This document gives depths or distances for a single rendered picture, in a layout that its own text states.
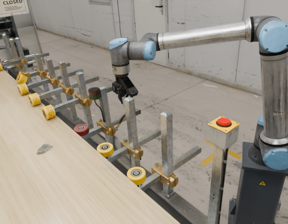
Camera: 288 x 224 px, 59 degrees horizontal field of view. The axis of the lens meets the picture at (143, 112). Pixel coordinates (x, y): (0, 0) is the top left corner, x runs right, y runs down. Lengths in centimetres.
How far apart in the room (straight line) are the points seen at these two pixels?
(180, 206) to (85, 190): 44
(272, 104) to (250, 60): 258
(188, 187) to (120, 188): 131
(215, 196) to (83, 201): 50
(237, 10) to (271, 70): 266
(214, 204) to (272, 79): 59
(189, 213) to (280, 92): 67
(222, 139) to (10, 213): 81
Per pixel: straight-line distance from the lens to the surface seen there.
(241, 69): 396
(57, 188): 115
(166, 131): 103
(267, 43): 118
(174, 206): 126
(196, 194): 226
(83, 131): 144
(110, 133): 149
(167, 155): 111
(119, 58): 126
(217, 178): 96
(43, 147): 138
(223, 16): 396
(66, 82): 185
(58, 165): 126
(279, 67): 124
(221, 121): 83
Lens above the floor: 166
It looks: 29 degrees down
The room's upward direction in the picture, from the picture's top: 4 degrees counter-clockwise
